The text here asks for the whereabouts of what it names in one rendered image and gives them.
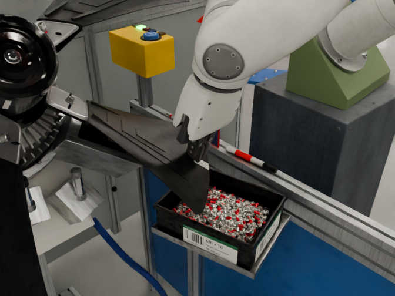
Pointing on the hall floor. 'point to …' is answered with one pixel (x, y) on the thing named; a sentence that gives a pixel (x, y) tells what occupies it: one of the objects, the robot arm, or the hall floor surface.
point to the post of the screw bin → (196, 273)
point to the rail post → (142, 176)
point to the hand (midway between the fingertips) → (197, 148)
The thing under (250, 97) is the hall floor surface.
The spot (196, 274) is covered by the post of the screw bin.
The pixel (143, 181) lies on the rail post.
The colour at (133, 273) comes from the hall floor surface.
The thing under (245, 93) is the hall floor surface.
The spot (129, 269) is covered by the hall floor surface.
